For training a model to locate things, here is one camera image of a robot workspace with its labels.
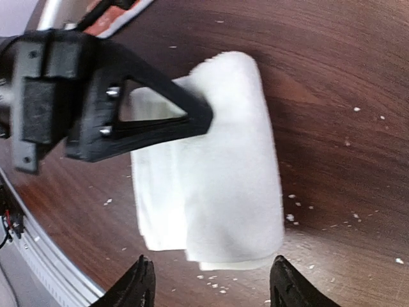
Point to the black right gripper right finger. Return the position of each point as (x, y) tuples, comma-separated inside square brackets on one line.
[(288, 287)]

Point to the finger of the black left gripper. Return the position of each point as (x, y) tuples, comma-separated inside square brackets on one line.
[(128, 105)]

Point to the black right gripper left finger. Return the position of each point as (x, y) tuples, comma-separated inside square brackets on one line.
[(135, 288)]

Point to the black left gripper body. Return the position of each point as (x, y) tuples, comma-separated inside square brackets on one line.
[(42, 77)]

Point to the white towel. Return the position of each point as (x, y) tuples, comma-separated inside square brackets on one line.
[(218, 196)]

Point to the orange patterned towel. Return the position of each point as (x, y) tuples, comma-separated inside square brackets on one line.
[(115, 18)]

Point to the aluminium front rail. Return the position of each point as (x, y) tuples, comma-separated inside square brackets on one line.
[(65, 282)]

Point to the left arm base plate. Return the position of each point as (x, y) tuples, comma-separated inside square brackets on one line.
[(11, 217)]

